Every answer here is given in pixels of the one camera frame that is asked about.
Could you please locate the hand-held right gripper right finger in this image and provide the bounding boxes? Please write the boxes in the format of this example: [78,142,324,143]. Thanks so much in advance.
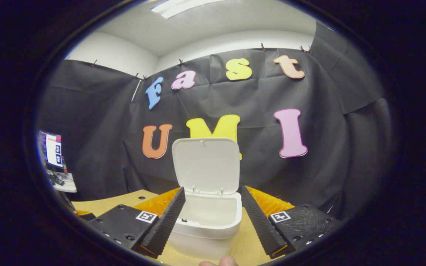
[241,185,343,259]

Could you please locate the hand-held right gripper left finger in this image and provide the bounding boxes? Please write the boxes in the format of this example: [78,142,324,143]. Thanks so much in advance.
[87,187,186,259]

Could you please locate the white desktop garbage bin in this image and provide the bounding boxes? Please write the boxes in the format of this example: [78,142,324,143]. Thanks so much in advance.
[167,137,243,261]

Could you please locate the wooden desktop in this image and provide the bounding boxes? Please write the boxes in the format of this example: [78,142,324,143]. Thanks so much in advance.
[71,190,295,266]

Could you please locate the white side table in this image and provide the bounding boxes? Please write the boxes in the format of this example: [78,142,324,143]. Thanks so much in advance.
[48,171,77,193]

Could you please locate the computer monitor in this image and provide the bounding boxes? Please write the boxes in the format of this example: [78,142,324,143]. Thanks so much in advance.
[38,130,65,170]

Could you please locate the black backdrop cloth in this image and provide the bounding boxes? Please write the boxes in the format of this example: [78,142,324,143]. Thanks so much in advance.
[32,20,396,222]

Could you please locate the long ceiling light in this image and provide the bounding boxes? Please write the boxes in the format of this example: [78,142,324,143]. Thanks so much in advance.
[151,0,232,19]

